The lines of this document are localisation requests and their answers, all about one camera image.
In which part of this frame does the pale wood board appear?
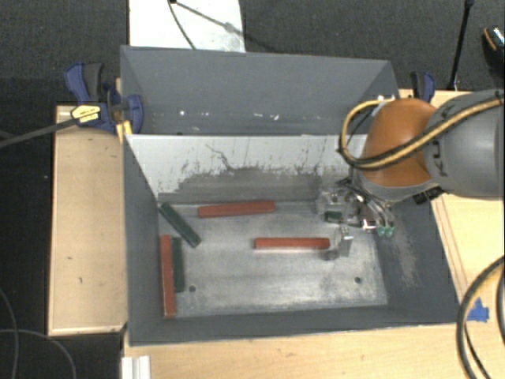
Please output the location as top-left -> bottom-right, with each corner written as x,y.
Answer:
47,103 -> 130,337

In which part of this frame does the dark green flat block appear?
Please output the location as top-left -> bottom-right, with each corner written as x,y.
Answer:
170,236 -> 186,295
158,201 -> 203,250

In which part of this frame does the grey metal bin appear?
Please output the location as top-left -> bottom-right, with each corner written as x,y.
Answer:
119,44 -> 461,347

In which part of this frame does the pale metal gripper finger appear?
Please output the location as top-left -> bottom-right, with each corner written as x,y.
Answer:
323,226 -> 355,261
314,186 -> 350,225

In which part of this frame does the red-brown flat block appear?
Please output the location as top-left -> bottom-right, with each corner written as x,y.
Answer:
252,236 -> 331,252
159,234 -> 178,319
196,200 -> 278,220

